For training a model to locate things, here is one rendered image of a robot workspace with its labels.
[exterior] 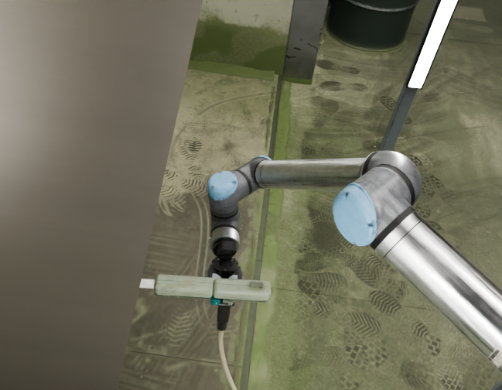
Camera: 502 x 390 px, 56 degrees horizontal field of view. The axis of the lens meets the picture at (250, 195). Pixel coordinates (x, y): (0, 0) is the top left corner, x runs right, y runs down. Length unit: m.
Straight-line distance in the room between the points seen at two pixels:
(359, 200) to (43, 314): 0.58
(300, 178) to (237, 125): 1.28
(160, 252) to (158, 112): 1.61
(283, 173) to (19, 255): 0.90
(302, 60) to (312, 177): 1.69
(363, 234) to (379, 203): 0.07
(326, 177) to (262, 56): 1.75
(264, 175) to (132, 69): 1.07
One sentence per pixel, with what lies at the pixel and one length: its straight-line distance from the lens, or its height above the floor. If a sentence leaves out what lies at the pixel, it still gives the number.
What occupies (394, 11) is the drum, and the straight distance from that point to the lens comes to 3.30.
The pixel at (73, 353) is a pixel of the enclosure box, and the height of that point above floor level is 0.95.
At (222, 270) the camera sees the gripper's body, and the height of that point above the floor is 0.51.
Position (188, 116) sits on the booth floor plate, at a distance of 2.56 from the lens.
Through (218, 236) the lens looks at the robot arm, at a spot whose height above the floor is 0.51.
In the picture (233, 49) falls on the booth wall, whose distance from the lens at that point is 2.87.
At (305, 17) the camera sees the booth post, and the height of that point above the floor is 0.42.
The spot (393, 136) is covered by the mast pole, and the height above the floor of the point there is 0.34.
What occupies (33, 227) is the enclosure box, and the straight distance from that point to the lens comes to 0.52.
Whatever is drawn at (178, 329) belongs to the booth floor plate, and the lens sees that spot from 1.78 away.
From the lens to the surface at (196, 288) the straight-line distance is 1.26.
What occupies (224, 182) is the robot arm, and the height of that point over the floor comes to 0.63.
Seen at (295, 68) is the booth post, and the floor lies 0.10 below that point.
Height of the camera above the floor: 1.64
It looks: 48 degrees down
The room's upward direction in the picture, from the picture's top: 7 degrees clockwise
